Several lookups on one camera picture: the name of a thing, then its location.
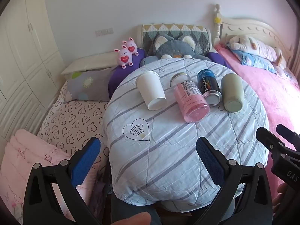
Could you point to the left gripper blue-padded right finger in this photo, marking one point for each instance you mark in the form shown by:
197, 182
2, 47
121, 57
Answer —
244, 196

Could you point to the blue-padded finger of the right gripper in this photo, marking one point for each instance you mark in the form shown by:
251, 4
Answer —
272, 143
290, 136

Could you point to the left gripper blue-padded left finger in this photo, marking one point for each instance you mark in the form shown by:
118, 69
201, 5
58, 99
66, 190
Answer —
40, 202

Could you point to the pale green cup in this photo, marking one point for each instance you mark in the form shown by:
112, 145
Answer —
232, 92

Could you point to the black blue cool towel can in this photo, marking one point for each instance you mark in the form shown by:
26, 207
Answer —
209, 87

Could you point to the clear jar with pink paper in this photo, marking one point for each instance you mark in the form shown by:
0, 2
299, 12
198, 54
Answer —
191, 102

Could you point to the white paper cup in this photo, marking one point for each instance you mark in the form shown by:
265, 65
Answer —
151, 90

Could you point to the right hand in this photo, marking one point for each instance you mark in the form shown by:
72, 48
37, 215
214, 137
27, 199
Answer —
282, 188

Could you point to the left hand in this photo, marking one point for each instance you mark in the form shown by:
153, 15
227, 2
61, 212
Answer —
143, 218

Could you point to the pink fleece bed cover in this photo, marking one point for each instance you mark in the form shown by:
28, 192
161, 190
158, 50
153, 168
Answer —
279, 96

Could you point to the folded pink blanket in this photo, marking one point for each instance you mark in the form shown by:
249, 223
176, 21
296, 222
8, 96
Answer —
20, 154

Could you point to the heart pattern bed sheet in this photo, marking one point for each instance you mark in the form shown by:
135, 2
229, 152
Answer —
69, 125

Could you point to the blue cartoon pillow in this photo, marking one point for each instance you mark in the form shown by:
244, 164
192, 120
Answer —
247, 59

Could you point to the white pink plush dog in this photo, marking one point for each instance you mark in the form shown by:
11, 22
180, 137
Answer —
255, 47

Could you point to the white grey striped quilt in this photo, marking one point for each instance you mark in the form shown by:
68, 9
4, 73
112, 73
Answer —
153, 154

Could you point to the grey flower pillow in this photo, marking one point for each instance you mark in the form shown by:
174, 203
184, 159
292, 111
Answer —
89, 85

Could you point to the cream wardrobe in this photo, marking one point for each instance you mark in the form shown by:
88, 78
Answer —
31, 67

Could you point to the cream wooden headboard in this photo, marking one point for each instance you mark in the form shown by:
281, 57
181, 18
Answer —
225, 28

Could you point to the green diamond quilted pillow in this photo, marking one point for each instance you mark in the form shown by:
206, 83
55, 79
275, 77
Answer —
200, 34

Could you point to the purple blanket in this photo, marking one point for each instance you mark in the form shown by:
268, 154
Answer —
120, 74

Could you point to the grey cat plush cushion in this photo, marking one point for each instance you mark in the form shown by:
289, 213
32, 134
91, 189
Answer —
166, 47

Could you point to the cream side bed headboard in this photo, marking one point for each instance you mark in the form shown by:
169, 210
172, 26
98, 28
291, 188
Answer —
93, 62

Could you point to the front pink bunny toy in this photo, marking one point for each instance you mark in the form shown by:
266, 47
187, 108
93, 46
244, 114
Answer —
124, 57

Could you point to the pink bunny toy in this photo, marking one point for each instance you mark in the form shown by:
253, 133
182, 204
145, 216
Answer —
131, 45
124, 57

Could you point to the rear pink bunny toy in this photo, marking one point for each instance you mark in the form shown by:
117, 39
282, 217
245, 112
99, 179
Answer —
131, 45

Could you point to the white wall socket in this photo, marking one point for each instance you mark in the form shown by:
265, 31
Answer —
104, 32

